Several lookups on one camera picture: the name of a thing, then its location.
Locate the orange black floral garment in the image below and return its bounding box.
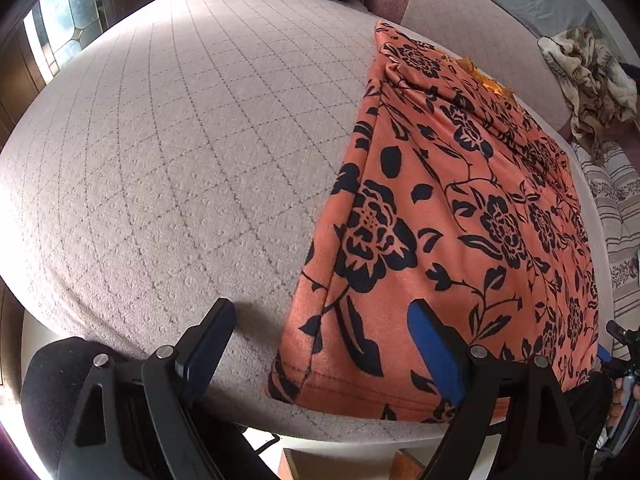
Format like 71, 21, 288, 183
267, 22, 599, 424

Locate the black knee near bed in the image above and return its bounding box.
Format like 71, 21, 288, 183
21, 337, 127, 477

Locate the wooden box on floor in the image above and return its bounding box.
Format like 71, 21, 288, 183
278, 448, 425, 480

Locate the striped floral bedsheet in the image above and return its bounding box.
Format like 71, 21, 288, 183
572, 142, 639, 330

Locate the beige brown patterned cloth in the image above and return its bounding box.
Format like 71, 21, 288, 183
537, 26, 638, 166

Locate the pink quilted bedspread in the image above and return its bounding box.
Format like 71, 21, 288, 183
0, 0, 614, 443

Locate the pink quilted pillow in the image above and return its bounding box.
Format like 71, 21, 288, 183
364, 0, 570, 130

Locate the stained glass window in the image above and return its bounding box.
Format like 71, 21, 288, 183
23, 0, 107, 84

